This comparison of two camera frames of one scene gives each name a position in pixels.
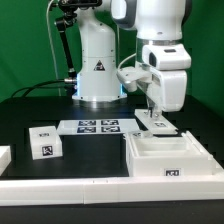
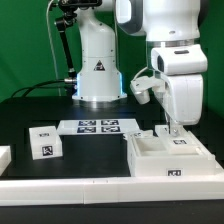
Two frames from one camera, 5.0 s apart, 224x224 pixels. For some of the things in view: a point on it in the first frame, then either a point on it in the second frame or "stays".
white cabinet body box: [167, 155] stays
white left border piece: [5, 158] stays
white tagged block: [156, 125] -> [183, 144]
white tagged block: [138, 134] stays
